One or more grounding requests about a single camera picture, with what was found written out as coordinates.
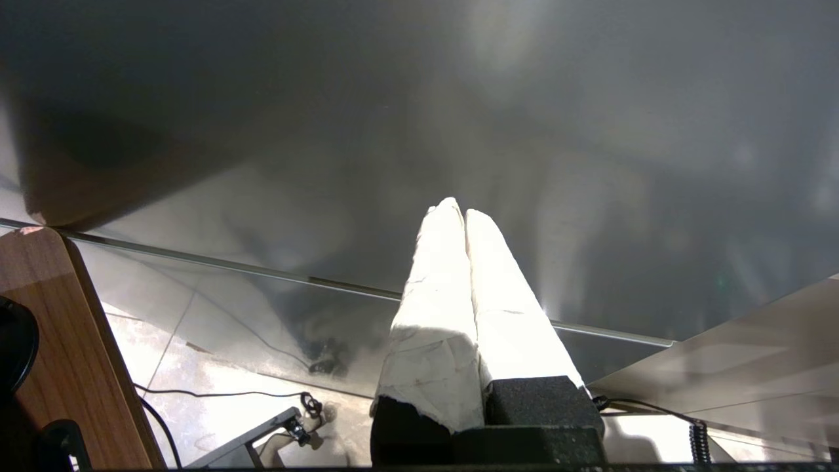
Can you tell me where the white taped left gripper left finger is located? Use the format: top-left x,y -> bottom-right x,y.
370,197 -> 486,467

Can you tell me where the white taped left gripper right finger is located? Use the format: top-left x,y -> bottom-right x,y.
452,209 -> 606,465

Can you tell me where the stainless steel refrigerator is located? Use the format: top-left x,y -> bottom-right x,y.
0,0 -> 839,401

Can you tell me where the beige cabinet door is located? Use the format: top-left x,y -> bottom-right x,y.
589,272 -> 839,456

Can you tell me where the brown wooden table board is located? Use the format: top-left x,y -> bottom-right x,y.
0,226 -> 166,470

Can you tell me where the black rounded object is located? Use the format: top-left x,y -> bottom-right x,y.
0,295 -> 40,395

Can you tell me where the black coiled cable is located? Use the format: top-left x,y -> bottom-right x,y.
593,396 -> 712,465

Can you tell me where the thin black floor cable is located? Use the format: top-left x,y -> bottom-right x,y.
139,396 -> 182,469
131,383 -> 323,420

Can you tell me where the black curved handle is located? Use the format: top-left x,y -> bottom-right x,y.
34,419 -> 93,472

